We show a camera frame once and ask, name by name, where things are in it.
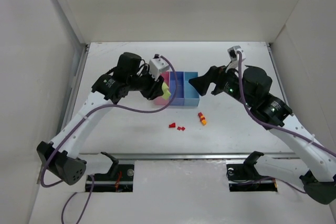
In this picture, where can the dark blue container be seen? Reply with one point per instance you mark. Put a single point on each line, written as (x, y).
(176, 86)

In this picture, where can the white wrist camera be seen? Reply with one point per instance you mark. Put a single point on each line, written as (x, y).
(235, 53)
(157, 66)

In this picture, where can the metal front rail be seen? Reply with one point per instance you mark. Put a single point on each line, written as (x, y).
(192, 156)

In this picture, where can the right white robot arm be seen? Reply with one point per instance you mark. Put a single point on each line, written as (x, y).
(316, 175)

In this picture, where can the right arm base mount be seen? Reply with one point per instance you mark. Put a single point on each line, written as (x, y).
(243, 177)

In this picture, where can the light blue container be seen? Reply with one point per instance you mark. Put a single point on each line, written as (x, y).
(191, 96)

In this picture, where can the pink container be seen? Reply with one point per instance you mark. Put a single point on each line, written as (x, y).
(159, 100)

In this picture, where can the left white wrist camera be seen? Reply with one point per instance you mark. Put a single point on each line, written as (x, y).
(157, 66)

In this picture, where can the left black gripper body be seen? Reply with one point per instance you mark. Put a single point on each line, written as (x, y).
(151, 87)

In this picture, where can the red yellow orange lego stack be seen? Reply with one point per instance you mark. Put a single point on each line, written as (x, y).
(202, 118)

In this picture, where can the yellow-green lego block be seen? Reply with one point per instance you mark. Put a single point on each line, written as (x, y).
(166, 91)

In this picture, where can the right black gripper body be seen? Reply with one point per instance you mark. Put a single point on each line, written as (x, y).
(215, 80)

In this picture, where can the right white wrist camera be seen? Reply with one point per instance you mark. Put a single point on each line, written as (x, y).
(235, 53)

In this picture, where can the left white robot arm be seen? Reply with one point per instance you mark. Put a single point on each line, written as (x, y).
(60, 155)

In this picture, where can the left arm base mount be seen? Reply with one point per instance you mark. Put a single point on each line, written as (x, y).
(107, 174)

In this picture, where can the red slope lego piece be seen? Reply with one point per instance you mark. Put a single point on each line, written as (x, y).
(172, 125)

